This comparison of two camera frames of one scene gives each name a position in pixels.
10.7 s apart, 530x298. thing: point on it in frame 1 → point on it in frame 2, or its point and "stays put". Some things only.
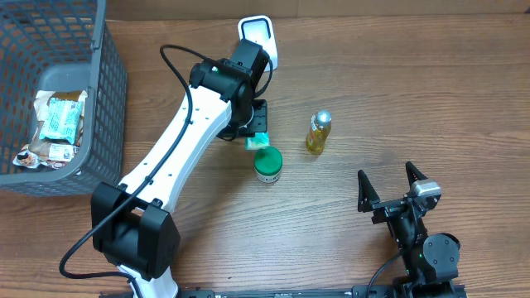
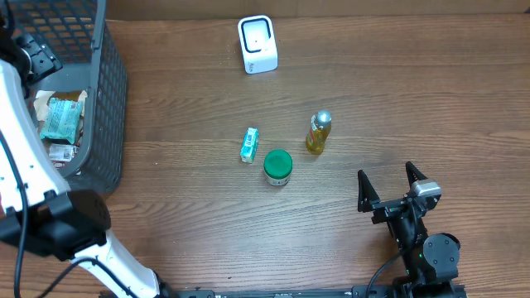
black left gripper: (262, 122) → (45, 62)
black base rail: (363, 291) stays put
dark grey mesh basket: (61, 45) stays put
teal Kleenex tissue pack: (261, 140) → (250, 145)
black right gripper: (394, 208) stays put
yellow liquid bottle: (320, 125) stays put
